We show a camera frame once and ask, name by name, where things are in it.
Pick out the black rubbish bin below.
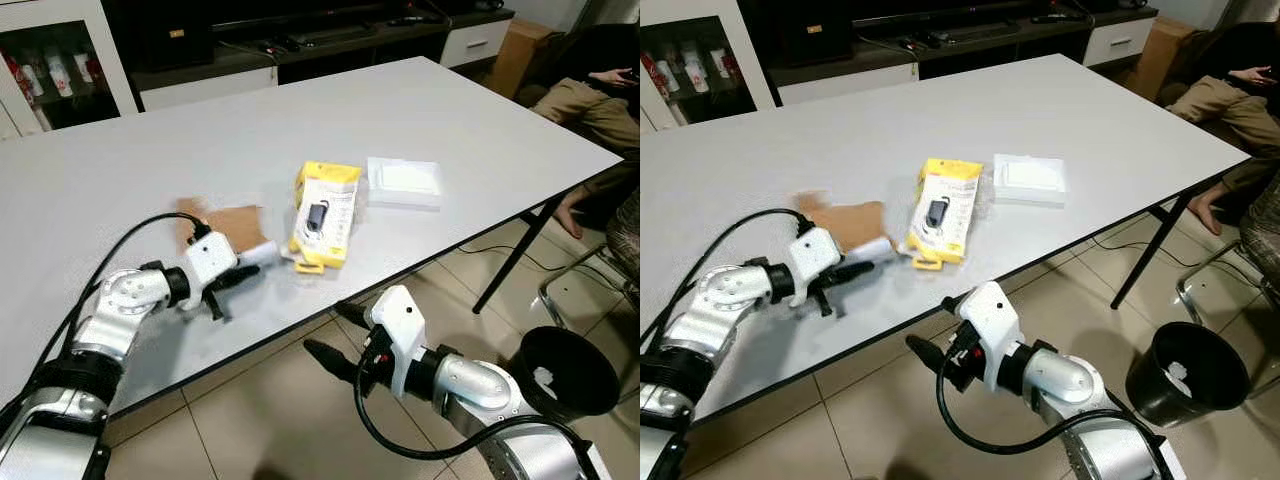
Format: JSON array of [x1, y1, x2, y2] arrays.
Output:
[[508, 325, 622, 428], [1124, 321, 1252, 430]]

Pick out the small white paper scrap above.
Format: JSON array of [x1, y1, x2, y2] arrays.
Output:
[[858, 235, 907, 265], [238, 238, 283, 269]]

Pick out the brown cardboard piece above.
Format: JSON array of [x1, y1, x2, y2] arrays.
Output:
[[794, 191, 890, 253], [176, 197, 267, 257]]

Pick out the yellow retail product box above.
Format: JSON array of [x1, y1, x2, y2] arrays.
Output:
[[905, 157, 985, 272], [287, 161, 364, 275]]

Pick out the wide white drawer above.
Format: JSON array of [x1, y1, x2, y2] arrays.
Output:
[[139, 66, 280, 113]]

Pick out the white display cabinet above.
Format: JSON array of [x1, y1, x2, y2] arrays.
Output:
[[0, 0, 140, 143], [640, 0, 779, 134]]

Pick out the black speaker box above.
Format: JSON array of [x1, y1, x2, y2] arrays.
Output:
[[780, 0, 857, 67], [138, 0, 217, 71]]

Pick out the dark television cabinet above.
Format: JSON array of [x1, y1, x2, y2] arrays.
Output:
[[100, 0, 518, 93], [738, 0, 1161, 89]]

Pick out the seated person in khaki trousers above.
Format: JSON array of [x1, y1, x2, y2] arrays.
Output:
[[528, 22, 641, 241], [1163, 18, 1280, 237]]

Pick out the small white drawer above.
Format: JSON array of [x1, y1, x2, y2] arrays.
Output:
[[1083, 15, 1159, 68], [439, 17, 517, 70]]

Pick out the brown cardboard carton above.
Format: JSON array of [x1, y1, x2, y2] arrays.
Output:
[[486, 17, 563, 102], [1124, 14, 1198, 102]]

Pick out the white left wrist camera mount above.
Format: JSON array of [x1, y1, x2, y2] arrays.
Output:
[[182, 231, 239, 293], [787, 227, 844, 293]]

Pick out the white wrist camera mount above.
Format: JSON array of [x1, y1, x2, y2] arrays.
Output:
[[366, 285, 430, 397], [182, 231, 239, 293], [787, 227, 844, 293], [955, 281, 1024, 387]]

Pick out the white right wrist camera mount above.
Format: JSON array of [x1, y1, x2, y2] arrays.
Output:
[[955, 281, 1024, 387], [366, 285, 430, 397]]

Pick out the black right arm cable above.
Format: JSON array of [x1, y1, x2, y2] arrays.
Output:
[[353, 380, 586, 480], [935, 372, 1166, 480]]

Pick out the black table leg frame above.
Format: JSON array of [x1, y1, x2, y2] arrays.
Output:
[[1109, 178, 1233, 312], [471, 188, 613, 316]]

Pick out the black floor cable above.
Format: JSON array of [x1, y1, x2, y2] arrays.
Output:
[[1088, 232, 1206, 269], [458, 238, 603, 279]]

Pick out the metal frame chair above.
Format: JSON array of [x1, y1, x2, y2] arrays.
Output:
[[1174, 172, 1280, 336], [538, 185, 641, 333]]

